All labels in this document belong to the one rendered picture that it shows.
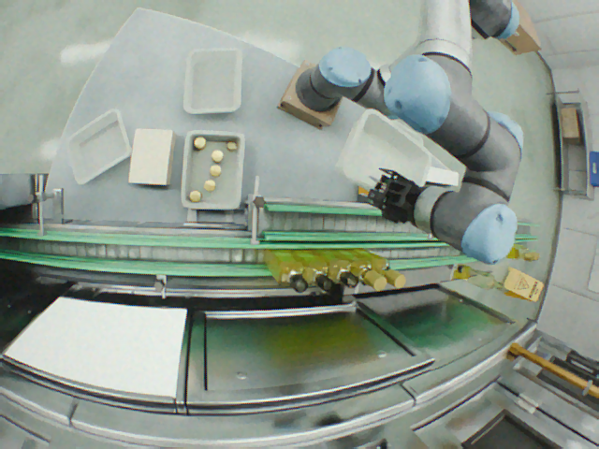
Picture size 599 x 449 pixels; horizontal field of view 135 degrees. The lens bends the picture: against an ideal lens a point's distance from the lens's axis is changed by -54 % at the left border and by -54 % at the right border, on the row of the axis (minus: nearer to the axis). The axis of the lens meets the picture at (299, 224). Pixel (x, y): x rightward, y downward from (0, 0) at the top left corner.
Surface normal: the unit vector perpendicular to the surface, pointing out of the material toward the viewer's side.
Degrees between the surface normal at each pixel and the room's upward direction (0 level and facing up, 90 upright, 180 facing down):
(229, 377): 90
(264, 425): 90
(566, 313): 90
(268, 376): 90
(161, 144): 0
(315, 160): 0
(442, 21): 48
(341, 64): 9
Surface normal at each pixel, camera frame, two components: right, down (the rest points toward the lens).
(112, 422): 0.07, -0.99
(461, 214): -0.90, -0.29
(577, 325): -0.95, -0.03
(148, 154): 0.30, 0.15
